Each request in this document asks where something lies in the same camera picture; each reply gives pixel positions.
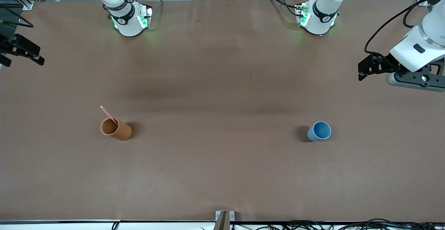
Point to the small aluminium corner bracket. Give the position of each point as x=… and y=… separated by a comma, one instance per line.
x=421, y=2

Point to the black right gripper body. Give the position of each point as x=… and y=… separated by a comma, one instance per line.
x=7, y=45

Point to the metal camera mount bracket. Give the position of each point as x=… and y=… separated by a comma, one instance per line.
x=224, y=219

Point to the pink chopstick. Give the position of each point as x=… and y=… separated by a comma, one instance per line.
x=107, y=113

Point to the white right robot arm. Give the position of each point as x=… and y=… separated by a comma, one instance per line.
x=128, y=24

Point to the blue cup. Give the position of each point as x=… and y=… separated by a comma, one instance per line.
x=320, y=131

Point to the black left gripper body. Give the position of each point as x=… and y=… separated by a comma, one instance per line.
x=386, y=64

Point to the brown table mat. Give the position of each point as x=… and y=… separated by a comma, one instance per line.
x=222, y=171

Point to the orange cup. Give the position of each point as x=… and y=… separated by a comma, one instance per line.
x=120, y=131

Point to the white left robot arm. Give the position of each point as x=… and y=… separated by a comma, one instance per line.
x=321, y=21

